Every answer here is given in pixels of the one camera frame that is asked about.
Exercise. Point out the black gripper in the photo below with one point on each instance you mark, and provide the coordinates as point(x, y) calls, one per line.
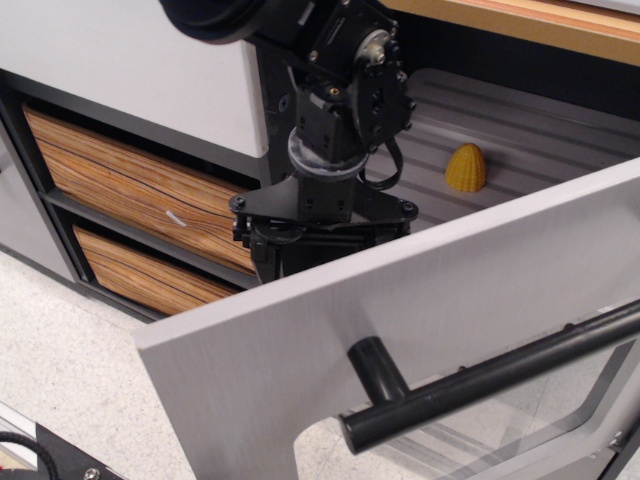
point(308, 211)

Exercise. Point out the grey oven door with window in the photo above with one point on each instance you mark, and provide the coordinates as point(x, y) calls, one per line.
point(241, 378)

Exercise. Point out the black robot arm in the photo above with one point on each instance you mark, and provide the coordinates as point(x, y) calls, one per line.
point(351, 99)

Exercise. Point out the upper wooden drawer front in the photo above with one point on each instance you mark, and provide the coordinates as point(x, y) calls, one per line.
point(170, 201)

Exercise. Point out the wooden drawer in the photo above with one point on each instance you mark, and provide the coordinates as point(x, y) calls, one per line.
point(170, 201)
point(146, 278)

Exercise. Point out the lower wooden drawer front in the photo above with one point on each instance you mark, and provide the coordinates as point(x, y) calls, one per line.
point(146, 278)

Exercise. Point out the yellow toy corn piece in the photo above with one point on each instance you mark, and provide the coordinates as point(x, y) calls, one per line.
point(467, 169)

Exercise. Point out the grey toy kitchen cabinet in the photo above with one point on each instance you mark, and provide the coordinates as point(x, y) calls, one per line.
point(562, 127)

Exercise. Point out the wooden countertop edge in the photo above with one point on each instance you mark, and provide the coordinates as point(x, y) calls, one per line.
point(592, 30)

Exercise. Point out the black oven door handle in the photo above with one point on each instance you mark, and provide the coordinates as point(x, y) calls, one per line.
point(396, 409)

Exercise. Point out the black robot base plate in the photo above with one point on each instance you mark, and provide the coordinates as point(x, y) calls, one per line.
point(72, 462)

